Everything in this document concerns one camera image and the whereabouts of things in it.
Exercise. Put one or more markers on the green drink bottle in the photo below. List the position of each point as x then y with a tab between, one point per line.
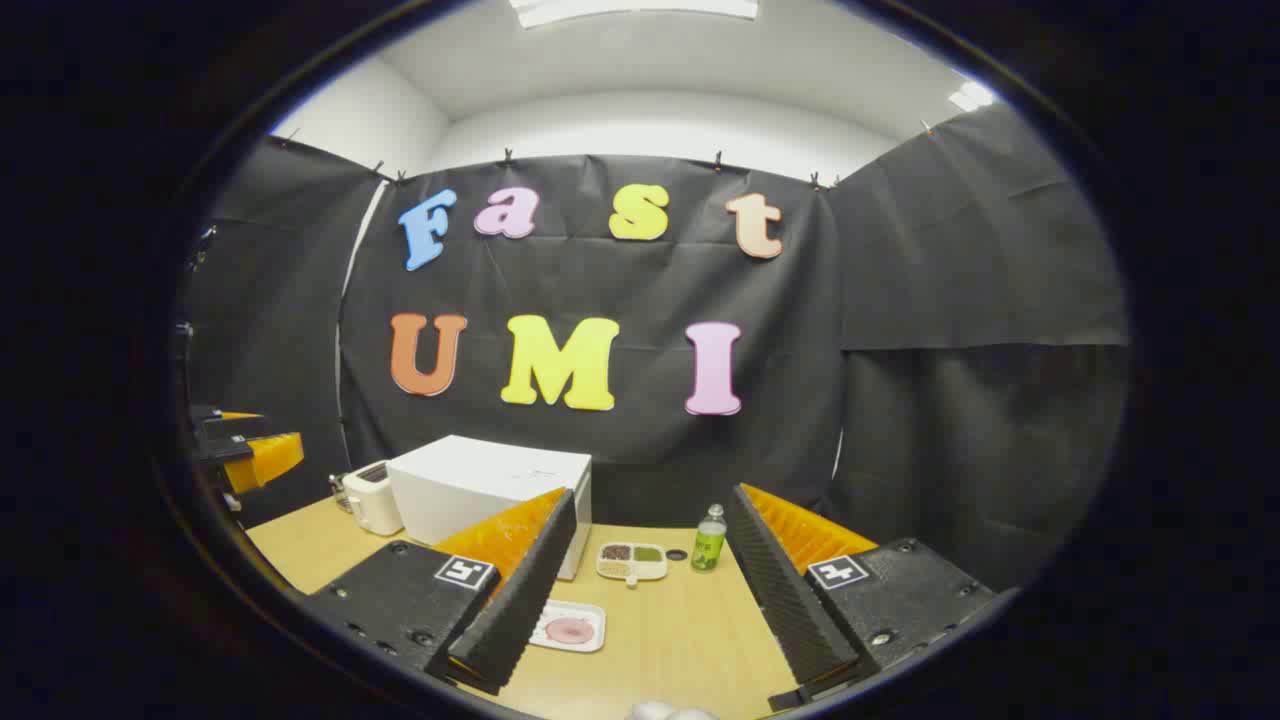
708	545

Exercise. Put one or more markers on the pink meat slice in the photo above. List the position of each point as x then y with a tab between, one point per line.
570	630

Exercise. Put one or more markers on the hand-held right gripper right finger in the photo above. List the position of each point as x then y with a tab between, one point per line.
780	590

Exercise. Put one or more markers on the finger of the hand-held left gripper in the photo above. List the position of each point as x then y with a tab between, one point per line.
225	420
265	460

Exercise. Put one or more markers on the white toaster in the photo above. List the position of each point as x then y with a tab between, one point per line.
372	500

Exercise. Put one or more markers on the white square plate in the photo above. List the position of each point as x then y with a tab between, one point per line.
590	612

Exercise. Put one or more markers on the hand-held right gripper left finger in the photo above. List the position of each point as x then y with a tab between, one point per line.
530	590

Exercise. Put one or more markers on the white divided dish with beans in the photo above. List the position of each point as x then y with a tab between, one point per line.
632	562

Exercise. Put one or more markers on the ceiling light panel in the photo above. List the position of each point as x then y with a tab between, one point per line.
970	97
630	10

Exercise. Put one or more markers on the black backdrop cloth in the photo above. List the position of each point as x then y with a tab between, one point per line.
620	285

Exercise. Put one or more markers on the white microwave oven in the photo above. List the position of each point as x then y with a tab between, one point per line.
480	480

